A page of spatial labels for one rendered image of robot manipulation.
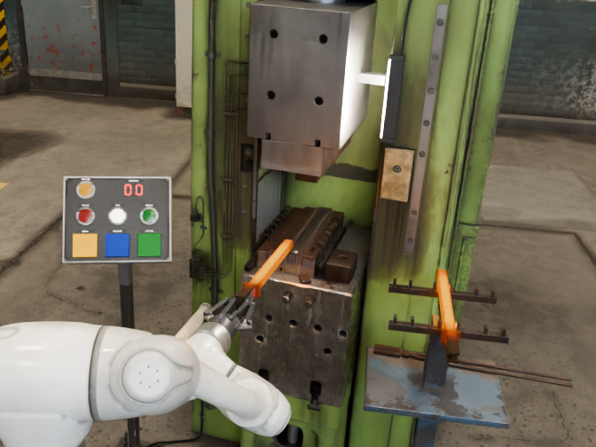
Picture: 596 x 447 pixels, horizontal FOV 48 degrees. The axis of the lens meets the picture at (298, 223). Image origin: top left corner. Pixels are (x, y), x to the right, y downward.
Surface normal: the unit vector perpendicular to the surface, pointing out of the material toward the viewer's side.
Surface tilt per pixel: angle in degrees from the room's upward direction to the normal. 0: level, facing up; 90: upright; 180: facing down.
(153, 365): 57
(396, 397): 0
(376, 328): 90
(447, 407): 0
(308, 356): 90
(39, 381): 64
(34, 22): 90
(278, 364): 90
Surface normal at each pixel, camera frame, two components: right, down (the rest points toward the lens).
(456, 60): -0.29, 0.37
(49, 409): 0.08, 0.53
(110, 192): 0.15, -0.11
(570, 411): 0.06, -0.92
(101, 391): -0.06, 0.15
